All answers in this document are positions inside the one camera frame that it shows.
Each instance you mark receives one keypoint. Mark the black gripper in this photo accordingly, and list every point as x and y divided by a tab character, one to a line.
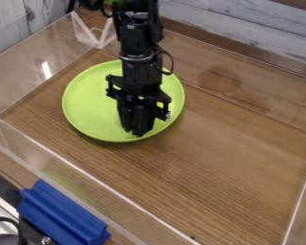
142	102

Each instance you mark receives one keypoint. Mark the yellow toy banana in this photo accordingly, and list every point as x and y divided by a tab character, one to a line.
160	104

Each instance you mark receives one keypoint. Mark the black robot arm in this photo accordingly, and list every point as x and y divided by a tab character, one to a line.
140	31

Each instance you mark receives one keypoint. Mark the green round plate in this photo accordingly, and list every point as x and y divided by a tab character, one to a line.
90	111

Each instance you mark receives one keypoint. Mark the blue plastic clamp block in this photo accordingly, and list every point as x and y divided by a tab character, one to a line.
60	218

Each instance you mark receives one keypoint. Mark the clear acrylic corner bracket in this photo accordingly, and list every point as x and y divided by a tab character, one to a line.
93	37

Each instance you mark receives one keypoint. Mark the clear acrylic enclosure wall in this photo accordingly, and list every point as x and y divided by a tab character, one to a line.
26	161

